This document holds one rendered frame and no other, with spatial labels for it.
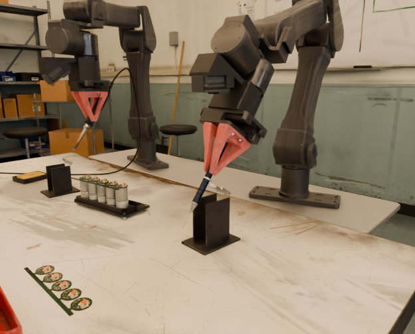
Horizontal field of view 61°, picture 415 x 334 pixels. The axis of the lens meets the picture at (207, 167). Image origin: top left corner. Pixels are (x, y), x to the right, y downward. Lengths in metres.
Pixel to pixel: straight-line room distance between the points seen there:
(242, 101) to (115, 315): 0.34
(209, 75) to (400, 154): 2.66
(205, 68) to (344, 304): 0.36
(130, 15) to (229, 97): 0.57
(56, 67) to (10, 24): 4.71
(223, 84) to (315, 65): 0.33
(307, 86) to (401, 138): 2.30
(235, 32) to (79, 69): 0.45
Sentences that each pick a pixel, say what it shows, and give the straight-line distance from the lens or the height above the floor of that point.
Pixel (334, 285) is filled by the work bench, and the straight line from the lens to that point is 0.52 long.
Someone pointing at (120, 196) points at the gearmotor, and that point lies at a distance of 0.71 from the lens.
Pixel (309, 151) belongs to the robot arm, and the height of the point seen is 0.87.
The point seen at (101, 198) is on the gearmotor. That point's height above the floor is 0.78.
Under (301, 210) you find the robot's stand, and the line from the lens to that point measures 0.77.
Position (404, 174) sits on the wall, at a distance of 3.11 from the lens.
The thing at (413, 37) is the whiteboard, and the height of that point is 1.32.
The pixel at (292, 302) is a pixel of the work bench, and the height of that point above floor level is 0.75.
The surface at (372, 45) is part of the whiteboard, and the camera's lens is 3.11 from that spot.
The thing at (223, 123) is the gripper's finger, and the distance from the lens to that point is 0.55.
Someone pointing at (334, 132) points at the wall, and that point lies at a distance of 3.24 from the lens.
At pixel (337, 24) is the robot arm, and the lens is 0.86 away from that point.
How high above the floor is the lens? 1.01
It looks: 14 degrees down
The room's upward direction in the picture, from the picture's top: straight up
